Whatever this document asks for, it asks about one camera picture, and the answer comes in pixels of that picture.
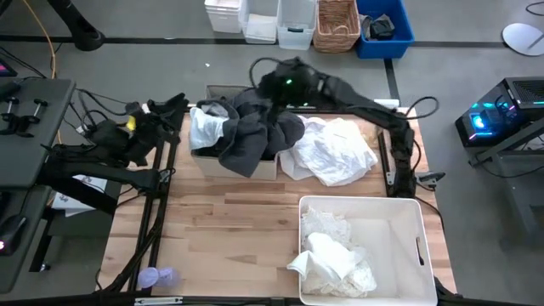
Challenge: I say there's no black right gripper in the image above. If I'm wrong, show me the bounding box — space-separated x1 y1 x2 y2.
258 59 324 110

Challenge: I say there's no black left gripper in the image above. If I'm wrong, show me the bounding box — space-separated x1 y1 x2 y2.
135 93 189 135

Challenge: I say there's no dark grey garment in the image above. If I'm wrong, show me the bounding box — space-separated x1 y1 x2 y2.
195 87 307 179

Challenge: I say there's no white lace cloth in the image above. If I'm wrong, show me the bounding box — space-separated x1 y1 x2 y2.
300 206 378 298

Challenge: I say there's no pale white garment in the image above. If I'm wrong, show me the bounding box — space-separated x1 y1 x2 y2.
189 105 230 150

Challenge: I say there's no clear plastic storage bin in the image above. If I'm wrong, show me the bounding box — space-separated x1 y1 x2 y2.
237 0 281 45
275 0 319 51

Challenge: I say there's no wicker basket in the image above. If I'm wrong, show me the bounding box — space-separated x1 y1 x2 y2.
312 0 361 54

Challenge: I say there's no white shirt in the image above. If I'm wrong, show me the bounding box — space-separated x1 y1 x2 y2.
278 114 379 188

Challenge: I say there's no small white storage bin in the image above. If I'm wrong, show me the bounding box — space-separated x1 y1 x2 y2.
203 0 243 34

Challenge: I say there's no black clothing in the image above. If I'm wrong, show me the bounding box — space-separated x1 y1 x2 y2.
360 13 396 42

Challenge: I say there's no blue plastic bin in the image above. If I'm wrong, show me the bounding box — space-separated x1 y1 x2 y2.
354 0 416 60

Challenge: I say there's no black stand base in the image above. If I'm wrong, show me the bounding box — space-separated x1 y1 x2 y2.
46 0 106 52

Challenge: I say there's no white cardboard box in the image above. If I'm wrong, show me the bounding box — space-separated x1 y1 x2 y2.
50 173 110 218

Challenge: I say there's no grey desk tray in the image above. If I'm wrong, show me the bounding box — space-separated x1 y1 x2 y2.
0 77 77 190

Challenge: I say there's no black clamp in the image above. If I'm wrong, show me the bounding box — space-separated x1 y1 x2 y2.
414 170 447 188

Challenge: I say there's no purple plastic object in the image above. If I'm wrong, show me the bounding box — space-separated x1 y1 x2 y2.
136 266 182 290

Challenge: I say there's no monitor with pink screen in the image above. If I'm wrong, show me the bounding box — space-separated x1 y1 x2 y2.
0 57 18 78

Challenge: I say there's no plain white cloth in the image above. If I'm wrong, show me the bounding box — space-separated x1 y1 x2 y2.
286 231 369 284

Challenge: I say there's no white plastic bin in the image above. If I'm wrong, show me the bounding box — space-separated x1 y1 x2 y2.
297 195 439 306

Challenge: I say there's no black computer mouse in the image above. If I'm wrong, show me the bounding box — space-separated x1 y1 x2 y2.
0 214 27 256

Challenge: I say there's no black computer with lights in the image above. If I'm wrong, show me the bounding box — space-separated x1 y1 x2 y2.
454 76 544 148

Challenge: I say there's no dark grey desk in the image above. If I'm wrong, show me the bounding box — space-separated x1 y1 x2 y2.
0 182 122 294

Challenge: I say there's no black computer stand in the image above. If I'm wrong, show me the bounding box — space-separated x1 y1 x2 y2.
467 118 544 252

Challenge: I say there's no black cable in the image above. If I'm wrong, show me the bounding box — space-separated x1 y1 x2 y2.
248 56 294 88
403 95 441 122
76 87 128 133

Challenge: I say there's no black metal table frame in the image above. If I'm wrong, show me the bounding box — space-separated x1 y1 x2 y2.
95 95 544 306

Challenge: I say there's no orange cable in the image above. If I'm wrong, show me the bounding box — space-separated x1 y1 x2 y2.
20 0 59 80

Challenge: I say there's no silver metal bracket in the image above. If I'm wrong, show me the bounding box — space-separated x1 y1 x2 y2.
133 296 184 306

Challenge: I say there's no round grey base plate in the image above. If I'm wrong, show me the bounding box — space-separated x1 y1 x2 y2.
501 21 544 57

